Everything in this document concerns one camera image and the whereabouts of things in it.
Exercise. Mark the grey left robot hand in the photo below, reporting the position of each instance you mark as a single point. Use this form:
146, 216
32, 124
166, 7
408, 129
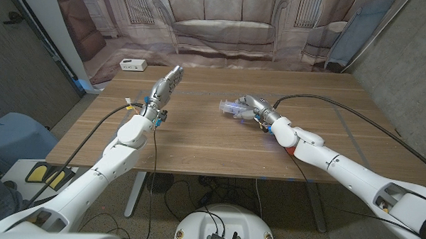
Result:
162, 93

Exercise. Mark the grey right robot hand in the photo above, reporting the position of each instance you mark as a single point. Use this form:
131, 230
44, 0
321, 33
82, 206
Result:
259, 107

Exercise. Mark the clear plastic syringe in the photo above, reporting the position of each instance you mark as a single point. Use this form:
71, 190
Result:
227, 106

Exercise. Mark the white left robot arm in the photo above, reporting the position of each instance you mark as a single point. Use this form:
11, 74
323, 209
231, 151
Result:
104, 172

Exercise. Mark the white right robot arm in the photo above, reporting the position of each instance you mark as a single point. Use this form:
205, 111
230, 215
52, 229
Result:
353, 174

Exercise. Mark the white power strip box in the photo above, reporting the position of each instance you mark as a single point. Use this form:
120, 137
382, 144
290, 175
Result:
132, 64

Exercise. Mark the printed sofa room backdrop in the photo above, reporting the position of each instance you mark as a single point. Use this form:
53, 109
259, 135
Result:
223, 27

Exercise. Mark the black round floor device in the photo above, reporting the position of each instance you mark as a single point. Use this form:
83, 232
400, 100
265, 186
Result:
160, 182

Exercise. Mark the white table leg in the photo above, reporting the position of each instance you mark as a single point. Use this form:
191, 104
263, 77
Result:
135, 195

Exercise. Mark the grey table leg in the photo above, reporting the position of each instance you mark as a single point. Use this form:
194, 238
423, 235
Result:
316, 208

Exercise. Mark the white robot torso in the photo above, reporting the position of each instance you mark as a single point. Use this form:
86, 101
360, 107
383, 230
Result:
227, 219

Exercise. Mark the white backdrop side panel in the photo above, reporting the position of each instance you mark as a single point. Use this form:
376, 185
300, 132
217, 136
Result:
49, 25

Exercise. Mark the yellow black foot pedal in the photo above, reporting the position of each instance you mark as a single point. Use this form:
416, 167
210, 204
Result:
53, 177

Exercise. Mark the blue padded chair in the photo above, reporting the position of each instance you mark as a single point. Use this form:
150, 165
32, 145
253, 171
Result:
17, 137

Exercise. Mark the white floor platform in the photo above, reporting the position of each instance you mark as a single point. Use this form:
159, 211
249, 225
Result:
15, 183

